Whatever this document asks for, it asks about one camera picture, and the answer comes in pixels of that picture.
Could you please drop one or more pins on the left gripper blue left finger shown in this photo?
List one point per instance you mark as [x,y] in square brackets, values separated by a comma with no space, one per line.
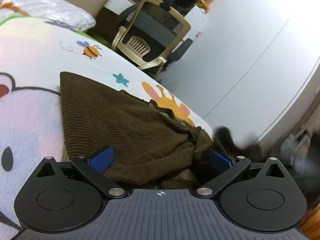
[92,169]

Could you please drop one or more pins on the white quilted mattress pad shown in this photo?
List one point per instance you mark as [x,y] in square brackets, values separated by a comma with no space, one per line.
[55,12]

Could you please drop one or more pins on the brown polka dot corduroy garment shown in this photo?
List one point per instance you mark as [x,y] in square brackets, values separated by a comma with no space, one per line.
[152,148]

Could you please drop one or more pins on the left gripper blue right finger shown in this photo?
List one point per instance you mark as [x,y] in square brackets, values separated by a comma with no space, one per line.
[229,169]

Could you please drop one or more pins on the cartoon animal print blanket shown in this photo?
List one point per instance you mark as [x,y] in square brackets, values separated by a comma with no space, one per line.
[34,51]

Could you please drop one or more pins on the beige mesh office chair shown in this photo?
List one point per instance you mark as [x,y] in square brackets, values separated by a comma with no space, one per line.
[151,35]

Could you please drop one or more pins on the white desk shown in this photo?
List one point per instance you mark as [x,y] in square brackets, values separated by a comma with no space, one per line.
[118,6]

